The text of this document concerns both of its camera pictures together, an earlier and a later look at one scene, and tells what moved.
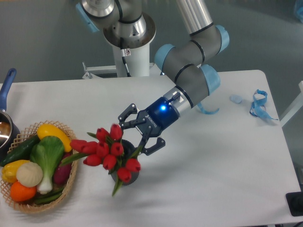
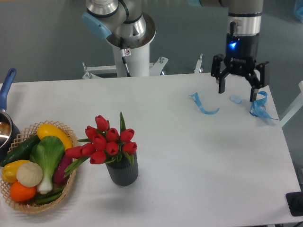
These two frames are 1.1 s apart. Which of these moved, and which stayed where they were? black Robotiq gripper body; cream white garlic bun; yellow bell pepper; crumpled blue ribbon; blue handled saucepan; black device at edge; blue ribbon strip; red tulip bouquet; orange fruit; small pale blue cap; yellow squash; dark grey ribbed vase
Moved: dark grey ribbed vase; red tulip bouquet; black Robotiq gripper body
Stayed: yellow bell pepper; blue ribbon strip; black device at edge; yellow squash; crumpled blue ribbon; orange fruit; cream white garlic bun; small pale blue cap; blue handled saucepan
